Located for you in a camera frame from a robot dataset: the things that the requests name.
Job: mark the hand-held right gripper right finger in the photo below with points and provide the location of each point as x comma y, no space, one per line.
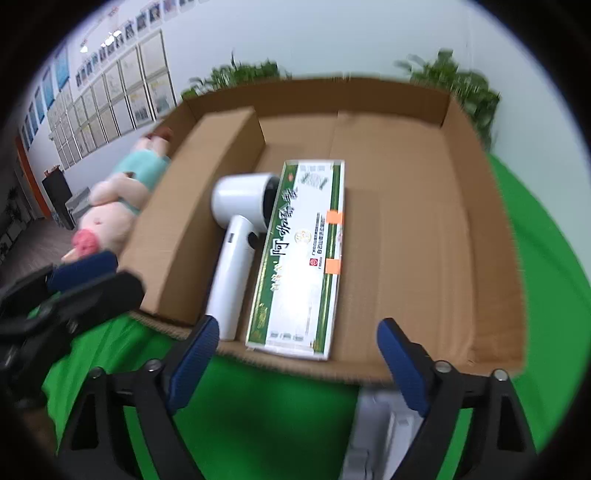
401,364

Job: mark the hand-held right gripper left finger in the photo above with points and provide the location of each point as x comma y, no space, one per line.
194,360

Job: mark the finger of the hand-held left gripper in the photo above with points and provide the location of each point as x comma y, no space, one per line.
83,270
106,295

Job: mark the white plastic device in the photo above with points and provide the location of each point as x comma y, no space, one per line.
374,429

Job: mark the pink plush pig toy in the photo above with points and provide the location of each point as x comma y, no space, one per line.
115,203

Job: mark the white hair dryer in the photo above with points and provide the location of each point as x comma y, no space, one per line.
231,258

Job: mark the long brown cardboard box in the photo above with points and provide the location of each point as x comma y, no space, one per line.
184,207

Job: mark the green and white box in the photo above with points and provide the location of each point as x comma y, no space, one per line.
300,277

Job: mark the large cardboard box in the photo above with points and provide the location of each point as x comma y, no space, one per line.
415,230

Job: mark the black cabinet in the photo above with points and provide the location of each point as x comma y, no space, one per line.
57,194

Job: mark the bushy green potted plant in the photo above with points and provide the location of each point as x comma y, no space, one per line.
235,74

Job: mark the small green potted plant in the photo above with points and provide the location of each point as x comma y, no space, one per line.
457,87

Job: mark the group of framed wall certificates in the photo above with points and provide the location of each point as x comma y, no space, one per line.
115,97

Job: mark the large blue wall poster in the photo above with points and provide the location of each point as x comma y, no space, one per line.
62,69

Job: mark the wall chart of portrait photos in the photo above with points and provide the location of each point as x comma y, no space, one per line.
129,27

